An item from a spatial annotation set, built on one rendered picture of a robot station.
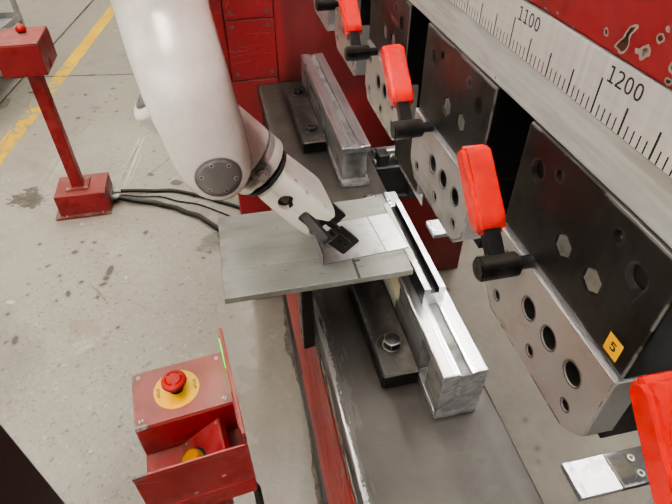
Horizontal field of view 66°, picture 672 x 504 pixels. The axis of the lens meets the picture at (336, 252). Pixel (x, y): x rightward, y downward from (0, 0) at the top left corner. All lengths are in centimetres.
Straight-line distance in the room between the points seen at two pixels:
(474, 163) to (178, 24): 29
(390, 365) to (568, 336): 41
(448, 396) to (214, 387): 39
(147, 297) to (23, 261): 62
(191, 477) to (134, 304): 141
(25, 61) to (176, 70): 189
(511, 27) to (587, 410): 26
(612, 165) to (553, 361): 14
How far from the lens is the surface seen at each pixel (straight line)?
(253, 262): 75
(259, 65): 155
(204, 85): 50
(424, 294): 72
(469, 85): 47
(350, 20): 71
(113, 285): 230
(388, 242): 78
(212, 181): 53
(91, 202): 267
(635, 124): 31
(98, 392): 196
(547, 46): 37
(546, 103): 37
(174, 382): 88
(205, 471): 84
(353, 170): 110
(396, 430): 73
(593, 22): 33
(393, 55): 55
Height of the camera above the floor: 151
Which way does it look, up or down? 42 degrees down
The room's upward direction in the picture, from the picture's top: straight up
